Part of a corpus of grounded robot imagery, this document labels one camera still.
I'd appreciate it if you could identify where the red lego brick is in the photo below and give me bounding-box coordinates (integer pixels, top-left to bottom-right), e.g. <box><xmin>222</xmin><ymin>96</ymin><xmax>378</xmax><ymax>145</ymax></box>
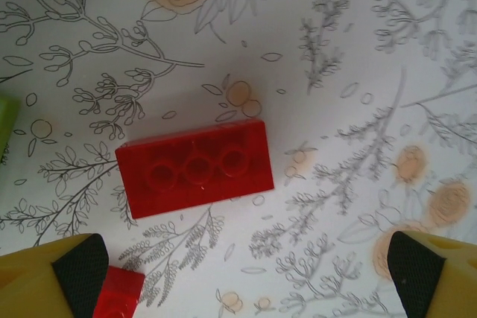
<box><xmin>92</xmin><ymin>265</ymin><xmax>146</xmax><ymax>318</ymax></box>
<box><xmin>114</xmin><ymin>118</ymin><xmax>275</xmax><ymax>220</ymax></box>

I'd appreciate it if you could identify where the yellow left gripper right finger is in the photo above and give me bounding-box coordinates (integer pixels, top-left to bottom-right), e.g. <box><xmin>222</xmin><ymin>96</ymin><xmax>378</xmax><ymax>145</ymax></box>
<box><xmin>387</xmin><ymin>230</ymin><xmax>477</xmax><ymax>318</ymax></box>

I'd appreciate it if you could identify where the floral print tablecloth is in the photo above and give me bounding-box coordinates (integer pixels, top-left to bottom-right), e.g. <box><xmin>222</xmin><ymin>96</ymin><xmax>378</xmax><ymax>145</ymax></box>
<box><xmin>0</xmin><ymin>0</ymin><xmax>477</xmax><ymax>318</ymax></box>

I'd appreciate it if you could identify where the lime green lego brick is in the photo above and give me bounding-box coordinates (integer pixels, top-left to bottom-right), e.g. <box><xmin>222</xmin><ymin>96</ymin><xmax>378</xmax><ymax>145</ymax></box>
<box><xmin>0</xmin><ymin>96</ymin><xmax>20</xmax><ymax>155</ymax></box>

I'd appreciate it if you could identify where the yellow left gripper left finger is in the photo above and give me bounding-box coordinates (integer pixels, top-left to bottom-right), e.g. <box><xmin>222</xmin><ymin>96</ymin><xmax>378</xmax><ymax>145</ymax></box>
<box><xmin>0</xmin><ymin>232</ymin><xmax>110</xmax><ymax>318</ymax></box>

